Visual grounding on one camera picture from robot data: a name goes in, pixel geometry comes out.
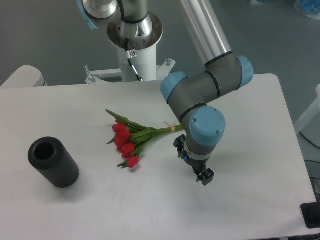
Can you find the white metal base frame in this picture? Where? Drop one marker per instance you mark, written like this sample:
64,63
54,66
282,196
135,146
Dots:
114,75

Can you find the black device at table edge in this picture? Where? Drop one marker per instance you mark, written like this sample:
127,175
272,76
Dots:
311,214

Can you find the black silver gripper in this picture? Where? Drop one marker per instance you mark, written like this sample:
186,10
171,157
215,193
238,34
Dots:
197,162

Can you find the black cylindrical vase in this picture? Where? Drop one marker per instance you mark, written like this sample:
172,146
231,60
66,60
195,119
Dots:
50,158

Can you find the white rounded side table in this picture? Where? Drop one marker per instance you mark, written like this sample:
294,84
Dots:
25,76

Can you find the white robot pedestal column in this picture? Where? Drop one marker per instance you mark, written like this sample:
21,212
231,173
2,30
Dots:
144,63

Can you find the blue plastic bag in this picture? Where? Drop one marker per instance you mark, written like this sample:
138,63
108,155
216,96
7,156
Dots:
309,8

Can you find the red tulip bouquet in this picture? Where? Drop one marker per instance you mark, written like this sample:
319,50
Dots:
131,138

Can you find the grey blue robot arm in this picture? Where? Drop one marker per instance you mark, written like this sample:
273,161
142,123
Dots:
135,32

